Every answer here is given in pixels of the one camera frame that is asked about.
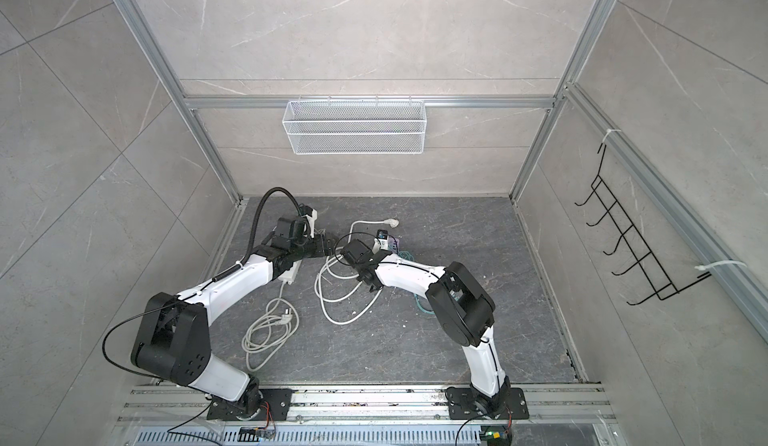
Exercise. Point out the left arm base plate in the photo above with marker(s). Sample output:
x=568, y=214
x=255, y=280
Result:
x=255, y=405

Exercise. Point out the white blue power strip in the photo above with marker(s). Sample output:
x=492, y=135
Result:
x=289, y=276

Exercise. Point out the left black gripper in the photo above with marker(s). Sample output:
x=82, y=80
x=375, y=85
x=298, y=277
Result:
x=321, y=248

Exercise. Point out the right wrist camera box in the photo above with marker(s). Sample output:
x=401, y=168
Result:
x=382, y=239

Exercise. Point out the black wire hook rack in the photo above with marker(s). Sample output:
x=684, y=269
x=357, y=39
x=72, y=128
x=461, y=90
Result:
x=629, y=237

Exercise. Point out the purple power strip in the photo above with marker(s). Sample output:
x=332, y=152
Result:
x=393, y=244

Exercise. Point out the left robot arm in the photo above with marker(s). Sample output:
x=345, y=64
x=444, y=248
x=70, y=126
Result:
x=173, y=339

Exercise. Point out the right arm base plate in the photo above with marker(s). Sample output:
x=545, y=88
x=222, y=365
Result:
x=508, y=403

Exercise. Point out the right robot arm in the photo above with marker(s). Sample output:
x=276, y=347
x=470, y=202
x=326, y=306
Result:
x=462, y=307

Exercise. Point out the white wire mesh basket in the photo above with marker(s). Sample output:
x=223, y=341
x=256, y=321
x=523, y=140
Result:
x=337, y=127

